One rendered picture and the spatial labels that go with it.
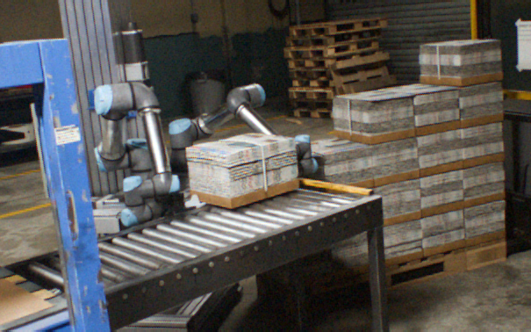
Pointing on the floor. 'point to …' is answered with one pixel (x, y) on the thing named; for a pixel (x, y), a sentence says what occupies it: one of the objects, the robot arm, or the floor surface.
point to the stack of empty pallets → (331, 52)
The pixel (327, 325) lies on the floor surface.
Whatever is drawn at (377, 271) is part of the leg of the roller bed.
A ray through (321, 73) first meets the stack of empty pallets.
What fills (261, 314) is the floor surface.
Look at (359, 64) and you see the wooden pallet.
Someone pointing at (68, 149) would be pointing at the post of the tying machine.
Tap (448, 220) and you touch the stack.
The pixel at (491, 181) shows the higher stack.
